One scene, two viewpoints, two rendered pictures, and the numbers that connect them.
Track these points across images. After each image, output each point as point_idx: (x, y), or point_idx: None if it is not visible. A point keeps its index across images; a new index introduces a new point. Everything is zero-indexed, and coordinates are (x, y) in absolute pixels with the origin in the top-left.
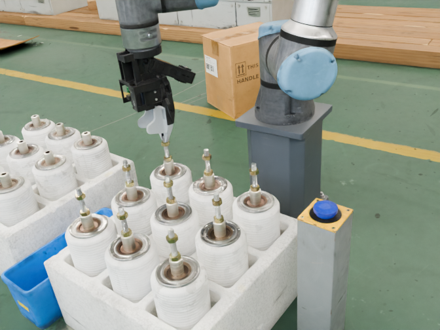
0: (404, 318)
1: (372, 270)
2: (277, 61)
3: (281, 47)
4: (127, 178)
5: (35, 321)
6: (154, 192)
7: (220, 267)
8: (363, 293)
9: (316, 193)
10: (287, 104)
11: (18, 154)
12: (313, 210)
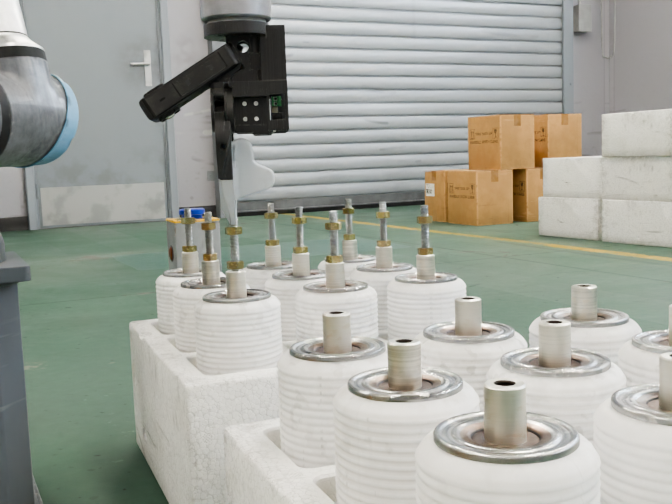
0: (102, 407)
1: (42, 435)
2: (52, 96)
3: (45, 74)
4: (337, 245)
5: None
6: (280, 327)
7: None
8: (96, 425)
9: None
10: None
11: (573, 355)
12: (202, 211)
